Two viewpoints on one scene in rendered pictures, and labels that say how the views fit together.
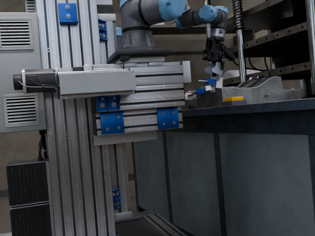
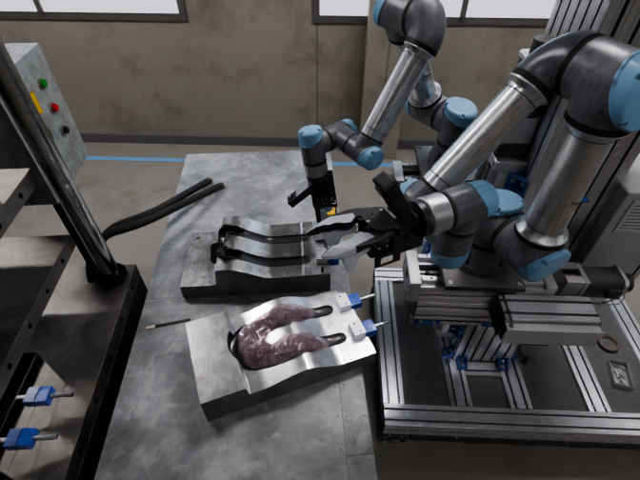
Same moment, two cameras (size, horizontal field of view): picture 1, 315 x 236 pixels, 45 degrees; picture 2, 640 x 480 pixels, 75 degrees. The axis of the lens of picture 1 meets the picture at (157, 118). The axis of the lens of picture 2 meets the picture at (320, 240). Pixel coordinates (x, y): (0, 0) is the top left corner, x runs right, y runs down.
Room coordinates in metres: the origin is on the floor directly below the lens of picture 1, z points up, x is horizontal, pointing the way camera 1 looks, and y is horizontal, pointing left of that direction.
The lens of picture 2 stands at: (2.98, 0.05, 1.95)
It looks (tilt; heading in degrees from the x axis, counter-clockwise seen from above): 45 degrees down; 200
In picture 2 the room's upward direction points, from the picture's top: straight up
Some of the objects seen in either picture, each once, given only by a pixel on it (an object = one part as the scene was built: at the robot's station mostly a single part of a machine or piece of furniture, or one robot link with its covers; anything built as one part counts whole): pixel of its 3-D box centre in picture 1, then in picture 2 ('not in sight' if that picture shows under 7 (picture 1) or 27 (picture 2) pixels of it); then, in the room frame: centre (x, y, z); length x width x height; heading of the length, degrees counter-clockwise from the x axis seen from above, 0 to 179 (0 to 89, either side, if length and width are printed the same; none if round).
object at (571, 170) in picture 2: not in sight; (565, 180); (2.13, 0.30, 1.41); 0.15 x 0.12 x 0.55; 43
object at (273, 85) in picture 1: (247, 92); (256, 253); (2.09, -0.50, 0.87); 0.50 x 0.26 x 0.14; 113
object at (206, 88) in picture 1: (198, 91); (334, 257); (2.04, -0.23, 0.89); 0.13 x 0.05 x 0.05; 113
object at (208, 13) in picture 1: (207, 15); (341, 136); (1.85, -0.28, 1.24); 0.11 x 0.11 x 0.08; 56
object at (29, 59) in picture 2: not in sight; (89, 245); (2.17, -1.23, 0.73); 0.30 x 0.22 x 1.47; 23
